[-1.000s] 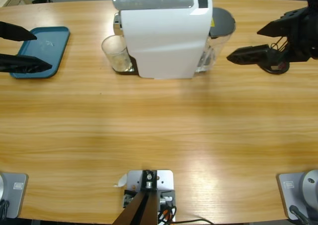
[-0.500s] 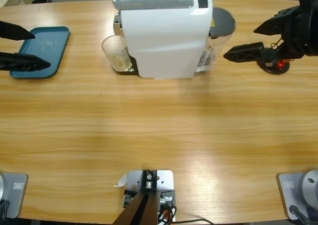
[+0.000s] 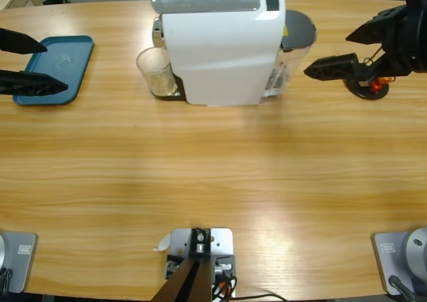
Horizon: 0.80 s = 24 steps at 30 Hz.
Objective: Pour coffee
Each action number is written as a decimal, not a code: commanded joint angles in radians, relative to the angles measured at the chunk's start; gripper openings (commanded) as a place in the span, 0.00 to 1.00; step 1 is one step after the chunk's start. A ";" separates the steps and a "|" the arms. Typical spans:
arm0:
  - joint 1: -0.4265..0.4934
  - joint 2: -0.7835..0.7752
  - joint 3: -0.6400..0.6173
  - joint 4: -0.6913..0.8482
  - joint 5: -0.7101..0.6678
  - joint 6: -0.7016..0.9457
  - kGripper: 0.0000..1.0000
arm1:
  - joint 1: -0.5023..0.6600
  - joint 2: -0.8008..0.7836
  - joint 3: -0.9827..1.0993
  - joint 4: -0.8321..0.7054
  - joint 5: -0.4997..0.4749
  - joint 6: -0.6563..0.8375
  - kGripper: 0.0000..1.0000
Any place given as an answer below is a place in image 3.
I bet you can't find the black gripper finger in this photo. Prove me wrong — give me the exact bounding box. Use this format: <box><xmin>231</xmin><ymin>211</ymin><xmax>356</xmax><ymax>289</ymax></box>
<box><xmin>0</xmin><ymin>69</ymin><xmax>69</xmax><ymax>98</ymax></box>
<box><xmin>0</xmin><ymin>27</ymin><xmax>48</xmax><ymax>55</ymax></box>

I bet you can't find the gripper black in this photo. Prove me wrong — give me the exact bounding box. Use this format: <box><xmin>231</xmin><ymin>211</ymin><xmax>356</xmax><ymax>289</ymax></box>
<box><xmin>303</xmin><ymin>1</ymin><xmax>427</xmax><ymax>85</ymax></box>

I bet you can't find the clear drinking glass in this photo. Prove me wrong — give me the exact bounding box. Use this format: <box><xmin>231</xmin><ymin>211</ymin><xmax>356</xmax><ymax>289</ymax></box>
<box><xmin>135</xmin><ymin>47</ymin><xmax>179</xmax><ymax>98</ymax></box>

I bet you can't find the white capsule coffee machine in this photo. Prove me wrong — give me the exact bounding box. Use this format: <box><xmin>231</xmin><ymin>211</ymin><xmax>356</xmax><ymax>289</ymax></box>
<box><xmin>149</xmin><ymin>0</ymin><xmax>286</xmax><ymax>108</ymax></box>

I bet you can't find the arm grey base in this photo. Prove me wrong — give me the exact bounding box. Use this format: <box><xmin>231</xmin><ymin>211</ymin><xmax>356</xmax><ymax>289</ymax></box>
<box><xmin>0</xmin><ymin>231</ymin><xmax>39</xmax><ymax>293</ymax></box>
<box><xmin>372</xmin><ymin>227</ymin><xmax>427</xmax><ymax>296</ymax></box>

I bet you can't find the teal plastic tray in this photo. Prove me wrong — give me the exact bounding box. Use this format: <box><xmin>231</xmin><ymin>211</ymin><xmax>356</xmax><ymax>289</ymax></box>
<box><xmin>12</xmin><ymin>35</ymin><xmax>95</xmax><ymax>107</ymax></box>

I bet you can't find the clear water tank black lid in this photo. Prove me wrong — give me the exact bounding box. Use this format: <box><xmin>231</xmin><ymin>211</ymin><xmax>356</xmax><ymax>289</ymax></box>
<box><xmin>260</xmin><ymin>9</ymin><xmax>317</xmax><ymax>99</ymax></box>

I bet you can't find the white tape tag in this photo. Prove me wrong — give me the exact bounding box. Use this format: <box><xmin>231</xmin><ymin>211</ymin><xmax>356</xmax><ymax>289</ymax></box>
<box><xmin>152</xmin><ymin>233</ymin><xmax>171</xmax><ymax>252</ymax></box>

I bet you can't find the black wire capsule holder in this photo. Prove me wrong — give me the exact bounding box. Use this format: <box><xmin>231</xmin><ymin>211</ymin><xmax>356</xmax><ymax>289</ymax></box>
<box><xmin>345</xmin><ymin>45</ymin><xmax>396</xmax><ymax>101</ymax></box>

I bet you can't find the base black cable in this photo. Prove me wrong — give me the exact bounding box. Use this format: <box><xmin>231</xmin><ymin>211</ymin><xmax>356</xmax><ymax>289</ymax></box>
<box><xmin>0</xmin><ymin>268</ymin><xmax>14</xmax><ymax>293</ymax></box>
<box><xmin>388</xmin><ymin>275</ymin><xmax>418</xmax><ymax>302</ymax></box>

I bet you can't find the dark camera post with bracket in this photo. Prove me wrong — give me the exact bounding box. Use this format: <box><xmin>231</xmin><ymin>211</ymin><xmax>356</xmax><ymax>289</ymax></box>
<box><xmin>149</xmin><ymin>227</ymin><xmax>214</xmax><ymax>302</ymax></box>

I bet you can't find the black cable at mounting plate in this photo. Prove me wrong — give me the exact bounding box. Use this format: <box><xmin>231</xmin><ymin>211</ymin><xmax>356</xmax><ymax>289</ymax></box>
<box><xmin>230</xmin><ymin>275</ymin><xmax>288</xmax><ymax>302</ymax></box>

